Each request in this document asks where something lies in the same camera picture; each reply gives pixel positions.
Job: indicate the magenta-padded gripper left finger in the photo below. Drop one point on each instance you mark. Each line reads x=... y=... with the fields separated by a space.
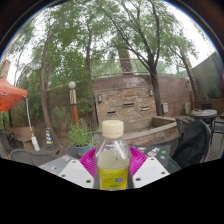
x=76 y=174

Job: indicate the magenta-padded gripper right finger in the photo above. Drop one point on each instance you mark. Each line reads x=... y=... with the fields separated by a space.
x=150 y=171

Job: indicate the clear bottle with yellow label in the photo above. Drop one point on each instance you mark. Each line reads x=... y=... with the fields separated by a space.
x=112 y=166

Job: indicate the black laptop with stickers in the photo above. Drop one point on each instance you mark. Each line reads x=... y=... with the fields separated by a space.
x=160 y=153

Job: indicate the green plant in blue pot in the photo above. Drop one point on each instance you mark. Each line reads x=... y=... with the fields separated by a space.
x=80 y=136

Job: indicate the striped traffic cone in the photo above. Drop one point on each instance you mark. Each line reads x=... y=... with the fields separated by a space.
x=49 y=137

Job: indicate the black backpack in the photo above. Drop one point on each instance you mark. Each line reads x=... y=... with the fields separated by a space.
x=191 y=143

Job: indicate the wooden bench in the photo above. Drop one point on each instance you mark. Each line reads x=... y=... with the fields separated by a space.
x=21 y=133

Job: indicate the small round patio table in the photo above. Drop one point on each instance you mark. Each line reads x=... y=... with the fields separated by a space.
x=203 y=114

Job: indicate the black folding chair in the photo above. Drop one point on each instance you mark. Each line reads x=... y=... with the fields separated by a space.
x=5 y=141

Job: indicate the leaning brown-trunked tree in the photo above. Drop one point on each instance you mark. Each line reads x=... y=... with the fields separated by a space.
x=45 y=100

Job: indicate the thick dark-trunked tree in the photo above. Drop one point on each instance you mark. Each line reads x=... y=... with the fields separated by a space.
x=155 y=90

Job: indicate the orange patio umbrella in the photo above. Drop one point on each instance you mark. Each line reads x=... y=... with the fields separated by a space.
x=10 y=96

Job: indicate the wooden lamp post white globe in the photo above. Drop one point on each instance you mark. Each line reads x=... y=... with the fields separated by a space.
x=74 y=110

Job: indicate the grey wall box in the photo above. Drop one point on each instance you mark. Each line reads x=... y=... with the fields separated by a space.
x=165 y=107

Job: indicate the black wall lamp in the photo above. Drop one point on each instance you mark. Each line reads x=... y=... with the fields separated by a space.
x=99 y=98
x=150 y=92

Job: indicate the thin tree by wall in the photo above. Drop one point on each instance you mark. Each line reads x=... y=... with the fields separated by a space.
x=190 y=78

